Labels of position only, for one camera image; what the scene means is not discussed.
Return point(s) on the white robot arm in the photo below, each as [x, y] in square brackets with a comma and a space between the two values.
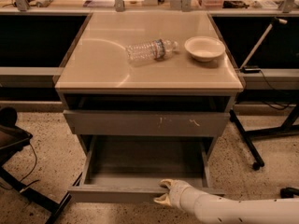
[213, 209]

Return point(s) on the clear plastic water bottle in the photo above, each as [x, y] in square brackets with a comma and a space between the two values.
[155, 50]

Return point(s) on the white rod with black base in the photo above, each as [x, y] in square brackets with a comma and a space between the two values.
[261, 39]

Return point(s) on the grey top drawer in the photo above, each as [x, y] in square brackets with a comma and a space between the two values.
[146, 123]

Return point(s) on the black stand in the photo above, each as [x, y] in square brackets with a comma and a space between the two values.
[286, 128]
[39, 171]

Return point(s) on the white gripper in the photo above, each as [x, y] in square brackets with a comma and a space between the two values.
[178, 191]

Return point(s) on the black caster wheel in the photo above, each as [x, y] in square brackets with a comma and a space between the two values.
[289, 193]

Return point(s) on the black stand left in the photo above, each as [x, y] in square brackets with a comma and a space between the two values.
[39, 171]

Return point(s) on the white bowl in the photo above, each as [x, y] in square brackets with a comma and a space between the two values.
[204, 48]

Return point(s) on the black stand right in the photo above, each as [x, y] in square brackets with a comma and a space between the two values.
[286, 128]

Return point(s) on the grey drawer cabinet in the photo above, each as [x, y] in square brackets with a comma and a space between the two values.
[99, 77]

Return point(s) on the grey drawer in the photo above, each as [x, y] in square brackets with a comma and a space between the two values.
[129, 169]
[146, 123]

